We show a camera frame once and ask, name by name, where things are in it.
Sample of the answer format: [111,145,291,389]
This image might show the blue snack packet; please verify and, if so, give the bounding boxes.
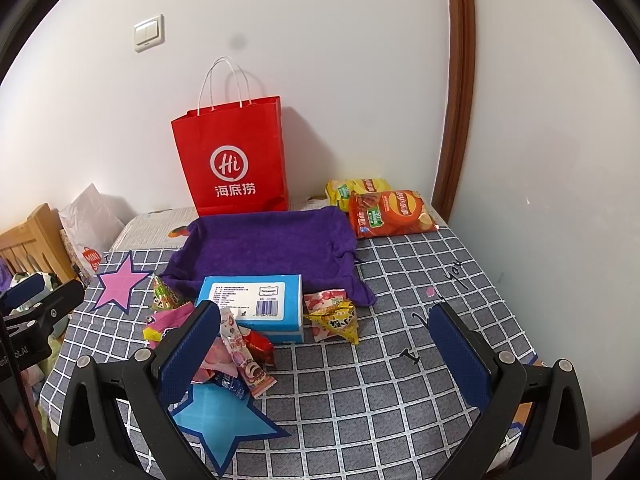
[212,372,250,401]

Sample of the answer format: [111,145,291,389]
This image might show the lychee candy white packet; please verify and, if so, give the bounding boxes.
[304,289,352,342]

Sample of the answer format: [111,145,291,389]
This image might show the checkered grey tablecloth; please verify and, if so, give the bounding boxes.
[38,226,540,480]

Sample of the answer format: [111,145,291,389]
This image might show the green triangular snack packet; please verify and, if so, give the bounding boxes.
[151,274,184,312]

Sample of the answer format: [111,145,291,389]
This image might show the white printed cloth with oranges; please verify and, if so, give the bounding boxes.
[110,196,348,252]

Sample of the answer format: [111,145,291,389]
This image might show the white plastic shopping bag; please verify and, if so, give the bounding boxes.
[58,184,124,276]

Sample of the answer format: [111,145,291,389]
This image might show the purple towel tray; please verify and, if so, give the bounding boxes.
[160,206,376,307]

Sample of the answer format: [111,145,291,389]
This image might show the wooden chair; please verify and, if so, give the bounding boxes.
[0,203,77,284]

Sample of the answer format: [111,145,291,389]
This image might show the long pink white snack stick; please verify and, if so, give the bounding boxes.
[220,308,277,398]

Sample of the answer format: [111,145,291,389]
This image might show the blue star sticker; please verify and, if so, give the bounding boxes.
[170,382,290,476]

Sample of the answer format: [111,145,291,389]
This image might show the white wall light switch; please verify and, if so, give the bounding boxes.
[134,14,165,53]

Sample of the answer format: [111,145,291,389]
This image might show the small red snack packet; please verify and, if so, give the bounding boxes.
[239,326,276,367]

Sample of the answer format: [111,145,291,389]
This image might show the blue tissue box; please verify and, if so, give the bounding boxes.
[198,274,304,344]

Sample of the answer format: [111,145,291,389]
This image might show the orange chips bag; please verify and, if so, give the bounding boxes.
[348,190,438,238]

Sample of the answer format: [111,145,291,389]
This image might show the pale pink peach packet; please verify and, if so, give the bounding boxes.
[192,337,238,384]

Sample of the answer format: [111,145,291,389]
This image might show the brown wooden door frame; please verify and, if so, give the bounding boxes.
[432,0,476,221]

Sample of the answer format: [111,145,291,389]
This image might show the red paper shopping bag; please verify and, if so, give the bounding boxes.
[170,55,291,218]

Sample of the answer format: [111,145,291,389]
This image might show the yellow triangular snack packet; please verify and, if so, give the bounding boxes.
[306,300,359,344]

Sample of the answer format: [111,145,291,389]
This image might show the yellow chips bag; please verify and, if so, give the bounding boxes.
[326,178,392,212]

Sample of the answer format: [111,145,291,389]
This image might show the magenta snack packet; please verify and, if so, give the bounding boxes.
[142,302,203,350]

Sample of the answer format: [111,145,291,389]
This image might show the pink star sticker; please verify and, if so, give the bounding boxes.
[93,252,151,314]

